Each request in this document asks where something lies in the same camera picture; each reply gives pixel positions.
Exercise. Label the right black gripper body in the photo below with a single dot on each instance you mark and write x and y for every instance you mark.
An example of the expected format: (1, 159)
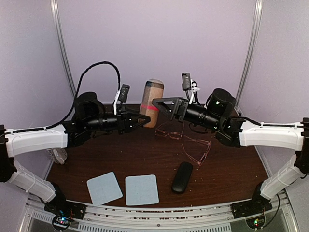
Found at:
(180, 114)

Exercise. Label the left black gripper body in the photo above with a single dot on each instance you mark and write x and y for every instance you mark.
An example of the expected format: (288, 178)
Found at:
(121, 123)

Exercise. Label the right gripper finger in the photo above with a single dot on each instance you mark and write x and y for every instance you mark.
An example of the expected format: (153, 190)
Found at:
(165, 100)
(168, 110)

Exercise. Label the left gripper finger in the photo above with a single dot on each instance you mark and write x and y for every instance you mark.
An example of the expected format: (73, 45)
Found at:
(137, 117)
(131, 125)

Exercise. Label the blue cleaning cloth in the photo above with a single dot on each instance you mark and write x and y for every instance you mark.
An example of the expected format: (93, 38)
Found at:
(104, 189)
(141, 190)

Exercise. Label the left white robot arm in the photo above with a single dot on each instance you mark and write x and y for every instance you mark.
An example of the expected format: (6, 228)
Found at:
(90, 116)

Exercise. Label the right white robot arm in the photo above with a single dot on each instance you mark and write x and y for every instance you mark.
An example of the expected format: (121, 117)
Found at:
(240, 131)

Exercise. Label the black glasses case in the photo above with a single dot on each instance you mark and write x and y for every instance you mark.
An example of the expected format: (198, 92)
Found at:
(182, 178)

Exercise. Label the patterned white mug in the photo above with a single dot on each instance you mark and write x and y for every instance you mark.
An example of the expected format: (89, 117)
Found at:
(59, 155)

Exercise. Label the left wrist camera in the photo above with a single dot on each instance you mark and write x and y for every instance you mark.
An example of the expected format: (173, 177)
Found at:
(120, 98)

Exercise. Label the pink thin frame glasses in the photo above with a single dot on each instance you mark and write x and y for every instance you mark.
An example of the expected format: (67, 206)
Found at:
(196, 149)

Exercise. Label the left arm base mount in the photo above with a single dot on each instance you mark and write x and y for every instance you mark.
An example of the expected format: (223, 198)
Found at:
(70, 210)

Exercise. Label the front aluminium rail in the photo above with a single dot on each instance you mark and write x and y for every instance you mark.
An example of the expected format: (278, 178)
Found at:
(209, 218)

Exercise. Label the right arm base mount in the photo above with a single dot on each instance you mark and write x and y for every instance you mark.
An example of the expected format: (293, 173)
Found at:
(255, 207)

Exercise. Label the right aluminium corner post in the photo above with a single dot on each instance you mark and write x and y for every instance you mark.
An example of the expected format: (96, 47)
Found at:
(257, 16)

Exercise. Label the aluminium corner post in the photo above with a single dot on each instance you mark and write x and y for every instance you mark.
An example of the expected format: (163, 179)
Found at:
(62, 47)
(257, 16)

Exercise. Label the left aluminium corner post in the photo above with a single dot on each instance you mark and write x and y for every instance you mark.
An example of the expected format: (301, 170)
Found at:
(62, 47)

